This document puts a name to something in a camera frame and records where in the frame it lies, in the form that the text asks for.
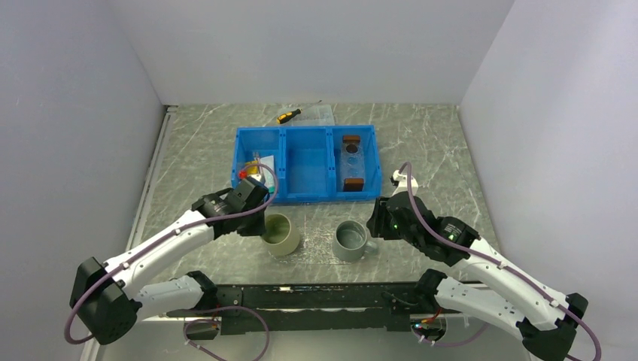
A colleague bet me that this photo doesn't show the grey ceramic mug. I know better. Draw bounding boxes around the grey ceramic mug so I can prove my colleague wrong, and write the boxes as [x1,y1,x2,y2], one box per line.
[332,220,379,262]

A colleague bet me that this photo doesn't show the light green ceramic mug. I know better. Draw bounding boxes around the light green ceramic mug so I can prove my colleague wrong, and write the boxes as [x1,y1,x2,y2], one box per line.
[261,214,301,257]

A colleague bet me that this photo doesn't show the blue three-compartment plastic bin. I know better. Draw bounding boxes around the blue three-compartment plastic bin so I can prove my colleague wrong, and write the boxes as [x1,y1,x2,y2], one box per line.
[230,125,382,204]

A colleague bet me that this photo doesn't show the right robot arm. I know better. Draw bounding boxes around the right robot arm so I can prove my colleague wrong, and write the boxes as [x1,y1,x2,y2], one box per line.
[366,192,588,360]

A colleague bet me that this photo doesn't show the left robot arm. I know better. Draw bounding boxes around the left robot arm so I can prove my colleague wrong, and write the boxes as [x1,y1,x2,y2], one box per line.
[70,177,272,345]

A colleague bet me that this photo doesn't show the yellow toothpaste tube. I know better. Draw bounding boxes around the yellow toothpaste tube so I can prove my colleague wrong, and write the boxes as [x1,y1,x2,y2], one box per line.
[242,160,260,176]

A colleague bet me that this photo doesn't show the white teal toothpaste tube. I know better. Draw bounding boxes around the white teal toothpaste tube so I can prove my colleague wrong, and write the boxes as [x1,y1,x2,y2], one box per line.
[259,154,278,195]

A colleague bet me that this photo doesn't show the clear toothbrush holder brown ends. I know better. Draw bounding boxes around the clear toothbrush holder brown ends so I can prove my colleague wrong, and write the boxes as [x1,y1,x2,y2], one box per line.
[340,135,365,192]

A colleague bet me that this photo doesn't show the yellow black screwdriver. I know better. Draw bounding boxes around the yellow black screwdriver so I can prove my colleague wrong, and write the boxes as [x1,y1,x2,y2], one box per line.
[275,100,322,125]

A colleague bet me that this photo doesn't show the clear plastic organizer box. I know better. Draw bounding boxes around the clear plastic organizer box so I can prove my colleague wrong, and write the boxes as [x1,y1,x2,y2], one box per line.
[275,105,335,126]

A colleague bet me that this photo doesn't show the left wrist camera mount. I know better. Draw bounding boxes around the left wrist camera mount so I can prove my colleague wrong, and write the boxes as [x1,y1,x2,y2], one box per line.
[238,167,265,184]

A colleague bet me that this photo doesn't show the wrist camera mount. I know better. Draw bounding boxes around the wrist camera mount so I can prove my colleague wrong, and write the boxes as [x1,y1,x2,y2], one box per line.
[238,167,265,184]
[390,169,418,196]

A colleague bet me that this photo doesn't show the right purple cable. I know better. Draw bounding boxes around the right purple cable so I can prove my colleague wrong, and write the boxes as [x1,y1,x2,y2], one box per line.
[398,162,603,361]

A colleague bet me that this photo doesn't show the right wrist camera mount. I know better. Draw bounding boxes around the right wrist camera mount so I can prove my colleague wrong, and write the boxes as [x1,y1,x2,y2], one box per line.
[390,169,418,196]

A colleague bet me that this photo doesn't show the aluminium side rail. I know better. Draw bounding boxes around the aluminium side rail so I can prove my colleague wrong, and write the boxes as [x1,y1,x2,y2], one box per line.
[79,105,179,361]

